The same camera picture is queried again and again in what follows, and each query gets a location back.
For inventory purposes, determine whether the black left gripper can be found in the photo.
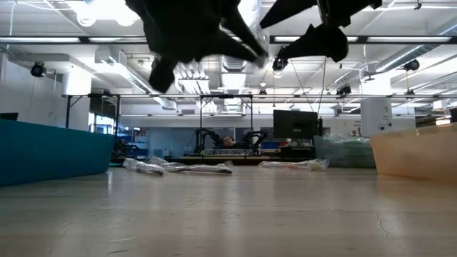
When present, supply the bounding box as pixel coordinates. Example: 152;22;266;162
124;0;269;94

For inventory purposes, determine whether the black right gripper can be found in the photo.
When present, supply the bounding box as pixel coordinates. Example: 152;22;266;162
258;0;383;64

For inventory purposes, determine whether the black computer monitor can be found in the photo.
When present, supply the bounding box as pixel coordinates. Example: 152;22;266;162
273;109;319;141

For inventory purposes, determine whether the person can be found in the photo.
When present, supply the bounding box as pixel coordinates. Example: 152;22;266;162
220;134;247;149

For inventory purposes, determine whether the white pillar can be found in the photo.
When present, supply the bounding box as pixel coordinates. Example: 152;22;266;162
360;73;393;138

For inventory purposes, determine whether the grey plastic bin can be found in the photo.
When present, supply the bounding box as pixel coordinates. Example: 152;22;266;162
313;133;376;169

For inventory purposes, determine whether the orange white toothbrush in wrapper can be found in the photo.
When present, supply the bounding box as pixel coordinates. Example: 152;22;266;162
258;160;311;171
306;158;330;171

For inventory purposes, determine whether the cardboard box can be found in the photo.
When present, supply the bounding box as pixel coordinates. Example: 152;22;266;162
370;123;457;185

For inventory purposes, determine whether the blue plastic bin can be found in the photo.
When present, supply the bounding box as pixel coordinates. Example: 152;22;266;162
0;119;116;187

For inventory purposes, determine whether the black metal rig frame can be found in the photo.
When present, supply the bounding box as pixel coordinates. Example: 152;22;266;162
63;93;121;136
199;94;254;158

